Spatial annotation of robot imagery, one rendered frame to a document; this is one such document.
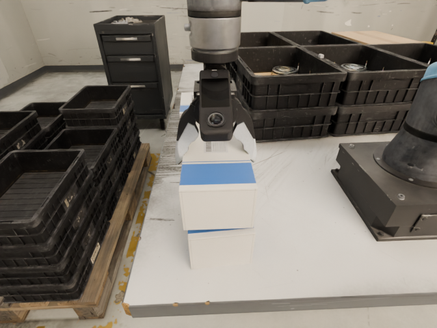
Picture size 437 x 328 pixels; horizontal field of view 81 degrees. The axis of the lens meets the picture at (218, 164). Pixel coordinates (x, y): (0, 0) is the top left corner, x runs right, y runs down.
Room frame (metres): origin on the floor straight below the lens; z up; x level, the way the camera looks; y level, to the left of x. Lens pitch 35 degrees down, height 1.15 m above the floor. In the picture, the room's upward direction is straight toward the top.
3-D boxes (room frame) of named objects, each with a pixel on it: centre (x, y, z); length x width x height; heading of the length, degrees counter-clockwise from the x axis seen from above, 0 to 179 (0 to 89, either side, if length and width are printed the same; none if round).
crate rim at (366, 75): (1.00, -0.52, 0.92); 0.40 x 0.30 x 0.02; 8
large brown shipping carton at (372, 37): (1.59, -0.88, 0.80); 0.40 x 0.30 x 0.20; 9
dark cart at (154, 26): (2.44, 0.71, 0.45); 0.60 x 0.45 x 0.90; 2
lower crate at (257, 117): (0.96, -0.22, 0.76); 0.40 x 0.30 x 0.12; 8
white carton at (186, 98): (0.91, 0.08, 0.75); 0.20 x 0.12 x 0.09; 5
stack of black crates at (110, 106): (1.49, 0.72, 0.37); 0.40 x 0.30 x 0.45; 2
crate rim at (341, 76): (0.96, -0.22, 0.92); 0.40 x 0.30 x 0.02; 8
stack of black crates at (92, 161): (1.09, 0.71, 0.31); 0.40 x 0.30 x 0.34; 2
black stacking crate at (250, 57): (0.96, -0.22, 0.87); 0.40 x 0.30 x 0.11; 8
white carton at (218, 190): (0.39, 0.00, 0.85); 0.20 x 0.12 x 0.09; 2
